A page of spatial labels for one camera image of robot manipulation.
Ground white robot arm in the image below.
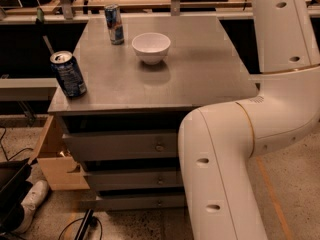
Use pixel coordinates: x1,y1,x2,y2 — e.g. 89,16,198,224
178,0,320,240

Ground blue pepsi can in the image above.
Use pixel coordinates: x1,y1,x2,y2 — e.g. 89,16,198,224
50,51,87,98

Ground red bull can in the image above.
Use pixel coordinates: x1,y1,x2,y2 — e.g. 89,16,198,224
104,4,124,45

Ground grey drawer cabinet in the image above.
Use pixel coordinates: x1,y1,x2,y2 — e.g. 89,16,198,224
49,16,257,199

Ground white bowl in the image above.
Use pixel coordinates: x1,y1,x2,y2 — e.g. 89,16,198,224
132,32,171,65

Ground top grey drawer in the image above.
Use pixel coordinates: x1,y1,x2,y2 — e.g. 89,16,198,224
63,130,177,161

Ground grey drawer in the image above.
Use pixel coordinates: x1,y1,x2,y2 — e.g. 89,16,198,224
63,130,177,161
79,192,186,211
84,167,183,191

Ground middle grey drawer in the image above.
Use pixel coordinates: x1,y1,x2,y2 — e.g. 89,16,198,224
84,167,183,191

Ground bottom grey drawer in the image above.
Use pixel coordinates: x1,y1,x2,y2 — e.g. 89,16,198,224
79,192,186,211

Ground wooden box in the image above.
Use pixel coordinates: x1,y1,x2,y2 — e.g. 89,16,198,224
31,116,89,191

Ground white shoe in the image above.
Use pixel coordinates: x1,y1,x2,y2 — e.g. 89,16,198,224
14,180,49,234

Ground black case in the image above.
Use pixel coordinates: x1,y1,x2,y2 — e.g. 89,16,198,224
0,159,32,233

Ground black floor cable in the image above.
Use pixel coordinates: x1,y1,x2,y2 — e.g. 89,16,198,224
58,209,104,240

